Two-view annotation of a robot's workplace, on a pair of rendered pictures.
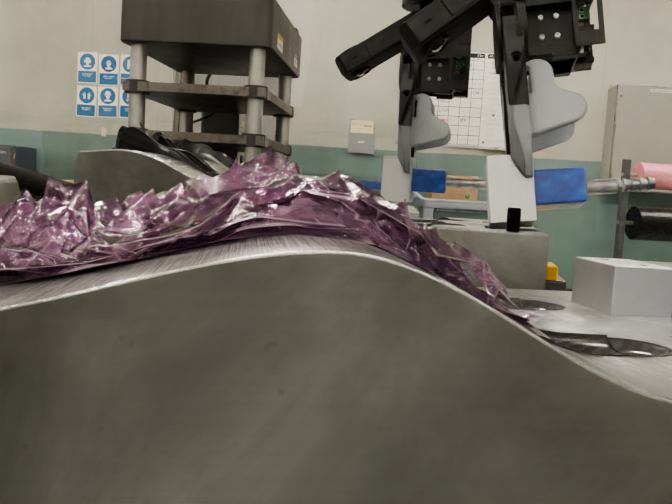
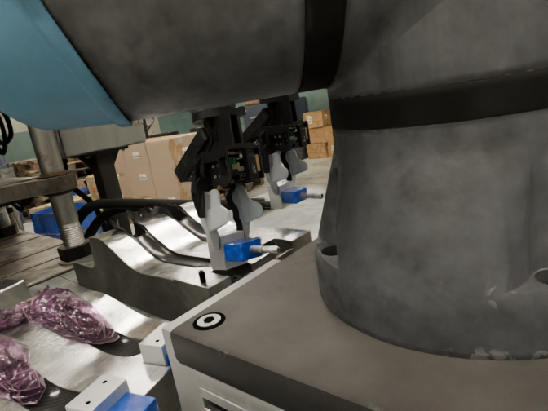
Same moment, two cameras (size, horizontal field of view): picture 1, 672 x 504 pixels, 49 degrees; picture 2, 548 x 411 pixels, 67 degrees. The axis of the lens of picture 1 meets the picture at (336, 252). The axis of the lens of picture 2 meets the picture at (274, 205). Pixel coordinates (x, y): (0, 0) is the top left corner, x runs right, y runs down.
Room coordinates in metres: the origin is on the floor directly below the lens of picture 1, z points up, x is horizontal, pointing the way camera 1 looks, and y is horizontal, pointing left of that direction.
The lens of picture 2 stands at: (0.12, -0.56, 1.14)
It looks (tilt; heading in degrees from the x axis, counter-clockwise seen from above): 14 degrees down; 33
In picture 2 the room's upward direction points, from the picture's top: 10 degrees counter-clockwise
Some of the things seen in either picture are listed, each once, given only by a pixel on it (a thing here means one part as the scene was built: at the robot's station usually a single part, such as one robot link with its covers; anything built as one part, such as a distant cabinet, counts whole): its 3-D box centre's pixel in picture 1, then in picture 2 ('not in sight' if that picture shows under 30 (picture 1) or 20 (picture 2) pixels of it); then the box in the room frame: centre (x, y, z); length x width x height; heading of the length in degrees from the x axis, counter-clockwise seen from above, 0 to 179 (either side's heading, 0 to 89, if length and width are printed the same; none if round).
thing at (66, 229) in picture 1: (239, 218); (7, 331); (0.34, 0.05, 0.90); 0.26 x 0.18 x 0.08; 97
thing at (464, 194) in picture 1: (451, 191); not in sight; (6.52, -0.99, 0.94); 0.41 x 0.33 x 0.29; 92
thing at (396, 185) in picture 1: (437, 181); (298, 195); (0.90, -0.12, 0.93); 0.13 x 0.05 x 0.05; 80
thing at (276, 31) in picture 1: (220, 163); not in sight; (5.22, 0.86, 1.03); 1.54 x 0.94 x 2.06; 175
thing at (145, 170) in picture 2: not in sight; (161, 177); (3.60, 3.26, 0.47); 1.22 x 0.80 x 0.94; 89
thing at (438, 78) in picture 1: (434, 48); (281, 123); (0.91, -0.10, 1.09); 0.09 x 0.08 x 0.12; 80
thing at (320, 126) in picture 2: not in sight; (329, 133); (6.99, 2.51, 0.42); 0.86 x 0.33 x 0.83; 85
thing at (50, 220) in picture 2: not in sight; (66, 218); (2.47, 3.52, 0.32); 0.60 x 0.41 x 0.22; 91
